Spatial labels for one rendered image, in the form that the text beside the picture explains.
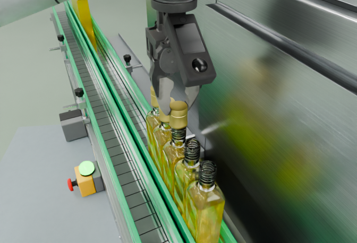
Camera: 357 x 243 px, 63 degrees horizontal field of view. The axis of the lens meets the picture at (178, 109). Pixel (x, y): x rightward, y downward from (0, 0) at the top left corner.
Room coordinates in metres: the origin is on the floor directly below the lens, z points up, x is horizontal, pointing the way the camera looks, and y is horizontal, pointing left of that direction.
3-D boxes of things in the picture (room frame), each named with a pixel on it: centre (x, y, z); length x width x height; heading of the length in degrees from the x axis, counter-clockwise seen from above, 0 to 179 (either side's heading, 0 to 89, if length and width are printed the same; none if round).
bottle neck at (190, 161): (0.38, -0.03, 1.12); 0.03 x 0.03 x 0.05
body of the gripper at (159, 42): (0.46, 0.01, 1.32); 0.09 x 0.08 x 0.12; 21
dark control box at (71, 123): (0.84, 0.40, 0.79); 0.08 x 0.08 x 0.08; 25
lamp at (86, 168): (0.59, 0.28, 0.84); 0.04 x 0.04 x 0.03
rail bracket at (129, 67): (1.00, 0.18, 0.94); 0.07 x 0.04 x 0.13; 115
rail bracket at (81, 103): (0.75, 0.33, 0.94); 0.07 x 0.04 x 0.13; 115
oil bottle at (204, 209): (0.33, -0.05, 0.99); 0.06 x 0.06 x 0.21; 24
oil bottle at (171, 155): (0.43, 0.00, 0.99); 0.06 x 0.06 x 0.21; 25
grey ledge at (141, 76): (1.03, 0.16, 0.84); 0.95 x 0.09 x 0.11; 25
